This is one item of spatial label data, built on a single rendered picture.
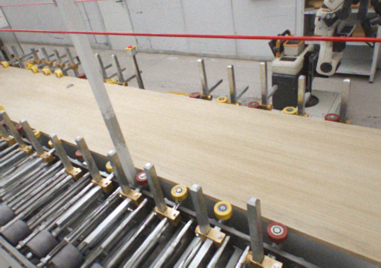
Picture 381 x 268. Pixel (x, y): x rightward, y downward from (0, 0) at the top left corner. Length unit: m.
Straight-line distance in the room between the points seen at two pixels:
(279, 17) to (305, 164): 3.46
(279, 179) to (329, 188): 0.21
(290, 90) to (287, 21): 1.94
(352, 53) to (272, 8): 1.29
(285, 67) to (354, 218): 1.82
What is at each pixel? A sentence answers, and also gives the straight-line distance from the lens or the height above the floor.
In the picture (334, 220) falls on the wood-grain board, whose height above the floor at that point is 0.90.
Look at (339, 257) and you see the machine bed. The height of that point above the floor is 0.75.
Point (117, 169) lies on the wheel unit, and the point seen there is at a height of 1.04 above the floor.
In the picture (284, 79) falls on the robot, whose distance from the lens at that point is 2.99.
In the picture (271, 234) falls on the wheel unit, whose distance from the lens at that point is 1.30.
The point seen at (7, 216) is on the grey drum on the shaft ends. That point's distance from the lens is 2.01.
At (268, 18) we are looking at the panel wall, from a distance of 4.88.
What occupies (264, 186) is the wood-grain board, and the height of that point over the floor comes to 0.90.
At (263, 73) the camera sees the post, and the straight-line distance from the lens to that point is 2.04.
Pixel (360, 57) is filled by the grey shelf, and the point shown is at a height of 0.15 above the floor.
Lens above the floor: 1.96
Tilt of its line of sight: 32 degrees down
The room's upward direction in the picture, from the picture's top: 12 degrees counter-clockwise
